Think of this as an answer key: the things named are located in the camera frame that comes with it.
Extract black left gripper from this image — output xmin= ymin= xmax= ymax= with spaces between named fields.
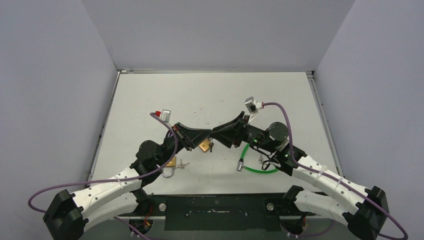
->
xmin=155 ymin=122 xmax=213 ymax=167

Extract long shackle brass padlock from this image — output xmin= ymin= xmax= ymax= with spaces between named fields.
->
xmin=198 ymin=138 xmax=212 ymax=153

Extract padlock keys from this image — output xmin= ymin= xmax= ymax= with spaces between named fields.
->
xmin=209 ymin=140 xmax=214 ymax=153

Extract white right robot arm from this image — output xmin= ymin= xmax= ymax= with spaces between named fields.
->
xmin=209 ymin=112 xmax=389 ymax=240

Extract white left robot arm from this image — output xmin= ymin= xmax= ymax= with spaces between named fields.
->
xmin=43 ymin=123 xmax=212 ymax=240

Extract small silver key bunch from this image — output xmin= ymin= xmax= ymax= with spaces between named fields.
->
xmin=175 ymin=159 xmax=190 ymax=169

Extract short brass padlock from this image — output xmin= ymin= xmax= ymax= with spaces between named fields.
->
xmin=161 ymin=156 xmax=177 ymax=179

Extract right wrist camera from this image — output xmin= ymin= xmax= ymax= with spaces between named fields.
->
xmin=244 ymin=96 xmax=258 ymax=114

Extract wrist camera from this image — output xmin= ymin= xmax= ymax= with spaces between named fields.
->
xmin=160 ymin=109 xmax=171 ymax=123
xmin=244 ymin=96 xmax=258 ymax=114

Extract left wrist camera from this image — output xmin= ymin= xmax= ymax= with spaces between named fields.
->
xmin=160 ymin=109 xmax=171 ymax=123

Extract green cable lock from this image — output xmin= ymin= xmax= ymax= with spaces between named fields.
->
xmin=236 ymin=144 xmax=278 ymax=175

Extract cable lock silver keys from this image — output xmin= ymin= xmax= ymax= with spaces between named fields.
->
xmin=258 ymin=153 xmax=270 ymax=171

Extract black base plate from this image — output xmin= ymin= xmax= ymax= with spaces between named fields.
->
xmin=124 ymin=193 xmax=310 ymax=232

